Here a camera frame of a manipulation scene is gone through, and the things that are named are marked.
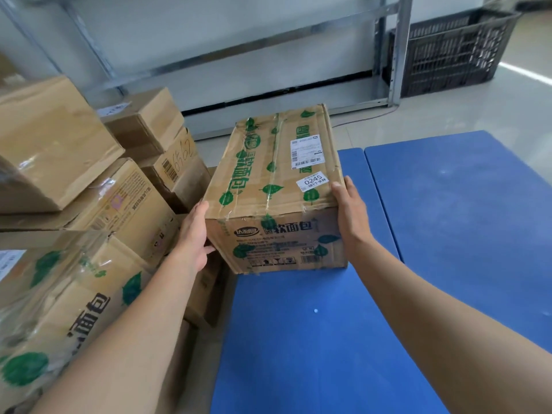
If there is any green leaf box 0245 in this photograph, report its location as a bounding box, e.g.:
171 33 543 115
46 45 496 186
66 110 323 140
202 103 349 275

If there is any person's left hand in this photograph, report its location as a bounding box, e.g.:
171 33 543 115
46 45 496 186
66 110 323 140
168 200 216 274

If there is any person's right forearm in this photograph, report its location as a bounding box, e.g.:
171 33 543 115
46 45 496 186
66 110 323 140
347 239 552 414

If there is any black plastic crate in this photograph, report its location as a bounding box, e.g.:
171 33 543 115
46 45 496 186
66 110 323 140
387 6 523 98

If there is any pile of plain cardboard boxes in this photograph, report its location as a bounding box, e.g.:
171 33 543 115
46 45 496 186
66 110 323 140
97 86 227 328

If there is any silver metal shelf rack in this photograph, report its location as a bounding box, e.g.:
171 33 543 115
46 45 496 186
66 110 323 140
0 0 416 141

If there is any person's left forearm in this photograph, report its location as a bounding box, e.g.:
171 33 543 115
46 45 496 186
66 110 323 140
28 252 204 414

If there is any person's right hand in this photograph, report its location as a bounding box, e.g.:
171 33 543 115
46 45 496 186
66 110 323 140
331 175 376 265

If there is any small brown box 7786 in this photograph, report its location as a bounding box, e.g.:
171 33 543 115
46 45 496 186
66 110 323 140
0 75 126 215

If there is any orange leaf box 8935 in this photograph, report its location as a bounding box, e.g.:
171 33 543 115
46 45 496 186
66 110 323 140
0 230 193 414

